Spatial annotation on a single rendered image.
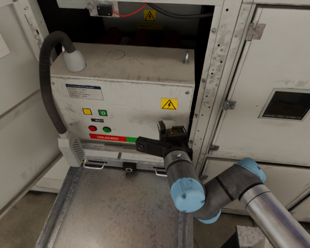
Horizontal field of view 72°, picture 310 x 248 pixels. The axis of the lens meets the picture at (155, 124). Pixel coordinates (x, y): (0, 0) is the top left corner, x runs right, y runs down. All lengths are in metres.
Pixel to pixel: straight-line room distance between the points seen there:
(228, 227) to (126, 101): 1.47
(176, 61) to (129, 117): 0.27
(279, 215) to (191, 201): 0.19
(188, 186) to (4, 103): 0.73
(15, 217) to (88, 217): 1.23
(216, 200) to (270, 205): 0.12
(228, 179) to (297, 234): 0.18
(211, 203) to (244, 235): 0.57
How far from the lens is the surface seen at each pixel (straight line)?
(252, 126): 1.03
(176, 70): 0.74
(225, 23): 0.75
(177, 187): 0.52
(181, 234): 0.99
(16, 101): 0.98
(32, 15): 0.88
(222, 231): 1.94
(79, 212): 1.07
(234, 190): 0.61
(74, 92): 0.79
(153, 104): 0.74
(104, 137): 0.94
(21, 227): 2.15
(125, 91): 0.72
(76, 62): 0.76
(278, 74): 0.87
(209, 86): 0.87
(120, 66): 0.76
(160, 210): 1.02
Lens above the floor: 1.80
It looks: 48 degrees down
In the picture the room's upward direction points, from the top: straight up
